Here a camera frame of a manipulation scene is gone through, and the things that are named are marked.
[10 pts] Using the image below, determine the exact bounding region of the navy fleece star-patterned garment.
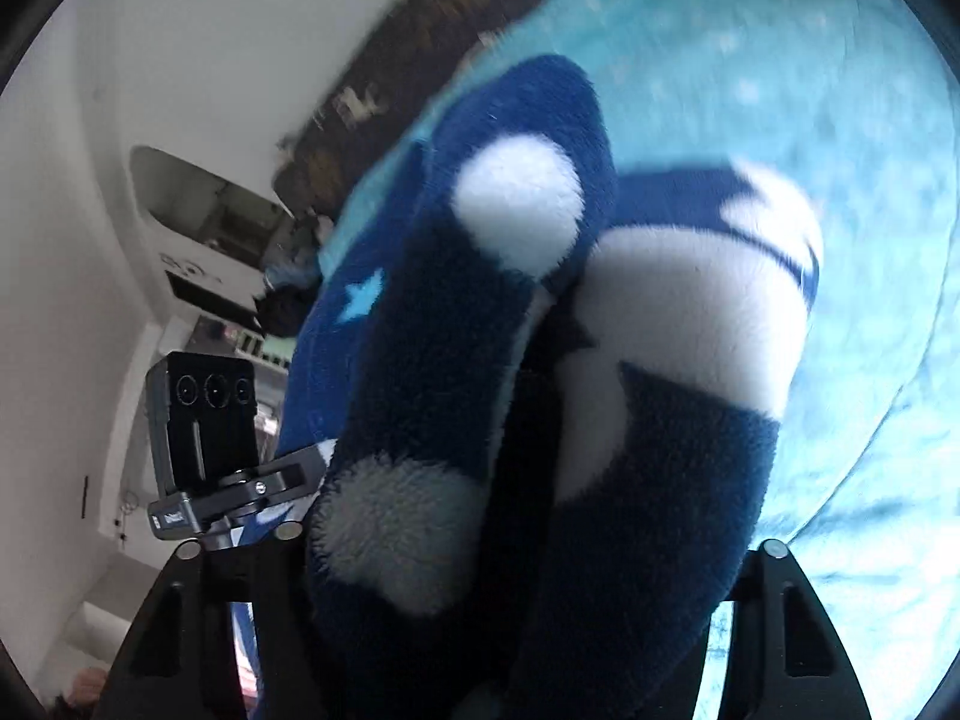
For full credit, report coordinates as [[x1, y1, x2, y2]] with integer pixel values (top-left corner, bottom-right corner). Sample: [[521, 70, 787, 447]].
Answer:
[[280, 55, 823, 718]]

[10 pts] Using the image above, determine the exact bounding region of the person's left hand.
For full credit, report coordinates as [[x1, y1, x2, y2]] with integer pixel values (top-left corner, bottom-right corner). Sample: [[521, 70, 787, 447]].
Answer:
[[64, 667, 109, 710]]

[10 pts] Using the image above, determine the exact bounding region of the black bag on floor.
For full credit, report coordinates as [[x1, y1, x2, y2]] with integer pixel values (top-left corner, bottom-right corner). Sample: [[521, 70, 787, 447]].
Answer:
[[254, 283, 320, 338]]

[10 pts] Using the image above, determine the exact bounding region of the dark deer-pattern blanket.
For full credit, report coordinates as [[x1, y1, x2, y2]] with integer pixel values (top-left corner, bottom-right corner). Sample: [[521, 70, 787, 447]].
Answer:
[[274, 0, 542, 221]]

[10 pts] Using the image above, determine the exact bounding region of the turquoise star quilt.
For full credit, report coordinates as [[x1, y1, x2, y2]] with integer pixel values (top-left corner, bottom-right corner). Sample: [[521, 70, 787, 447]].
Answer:
[[317, 0, 960, 720]]

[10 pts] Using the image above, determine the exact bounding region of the white wall shelf unit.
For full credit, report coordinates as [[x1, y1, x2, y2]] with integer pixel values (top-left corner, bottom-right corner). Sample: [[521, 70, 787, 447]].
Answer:
[[130, 145, 295, 374]]

